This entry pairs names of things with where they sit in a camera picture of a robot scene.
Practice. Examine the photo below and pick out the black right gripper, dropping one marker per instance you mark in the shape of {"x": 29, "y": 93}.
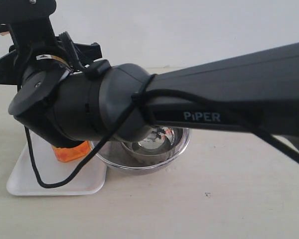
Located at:
{"x": 36, "y": 37}

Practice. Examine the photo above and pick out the orange pump soap bottle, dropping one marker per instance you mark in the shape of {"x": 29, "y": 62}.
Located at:
{"x": 69, "y": 154}

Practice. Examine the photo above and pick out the steel mesh strainer basket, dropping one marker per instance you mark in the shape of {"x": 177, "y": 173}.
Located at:
{"x": 116, "y": 158}

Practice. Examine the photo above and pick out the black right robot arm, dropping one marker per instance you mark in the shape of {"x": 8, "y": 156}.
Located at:
{"x": 66, "y": 99}

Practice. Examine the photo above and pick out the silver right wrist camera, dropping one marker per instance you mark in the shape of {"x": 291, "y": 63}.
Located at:
{"x": 13, "y": 11}

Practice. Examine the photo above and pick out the white rectangular plastic tray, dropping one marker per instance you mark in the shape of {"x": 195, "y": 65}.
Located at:
{"x": 22, "y": 181}

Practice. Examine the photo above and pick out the small stainless steel bowl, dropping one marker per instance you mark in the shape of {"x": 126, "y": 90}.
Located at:
{"x": 162, "y": 144}

